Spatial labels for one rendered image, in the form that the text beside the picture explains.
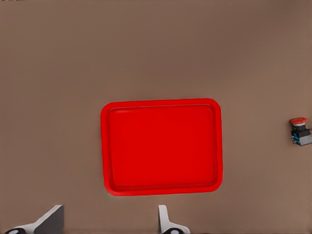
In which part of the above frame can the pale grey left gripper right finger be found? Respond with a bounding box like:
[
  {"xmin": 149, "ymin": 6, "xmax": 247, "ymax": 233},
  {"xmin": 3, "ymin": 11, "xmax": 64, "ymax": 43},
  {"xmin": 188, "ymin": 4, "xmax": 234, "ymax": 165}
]
[{"xmin": 158, "ymin": 205, "xmax": 191, "ymax": 234}]

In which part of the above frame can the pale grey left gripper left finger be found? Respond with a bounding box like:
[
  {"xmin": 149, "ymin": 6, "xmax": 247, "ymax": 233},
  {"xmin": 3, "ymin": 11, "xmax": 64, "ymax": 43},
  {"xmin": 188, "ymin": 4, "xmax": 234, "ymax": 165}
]
[{"xmin": 4, "ymin": 204, "xmax": 64, "ymax": 234}]

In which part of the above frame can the red rectangular tray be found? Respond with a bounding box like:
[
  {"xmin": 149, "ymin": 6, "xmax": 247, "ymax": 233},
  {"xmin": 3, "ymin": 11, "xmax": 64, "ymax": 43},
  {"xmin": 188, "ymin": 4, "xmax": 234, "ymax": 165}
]
[{"xmin": 100, "ymin": 98, "xmax": 224, "ymax": 197}]

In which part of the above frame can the red mushroom push-button switch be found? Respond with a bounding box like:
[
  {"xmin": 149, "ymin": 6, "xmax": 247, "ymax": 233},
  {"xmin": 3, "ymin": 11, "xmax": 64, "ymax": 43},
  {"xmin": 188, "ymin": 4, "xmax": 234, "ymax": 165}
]
[{"xmin": 289, "ymin": 117, "xmax": 312, "ymax": 147}]

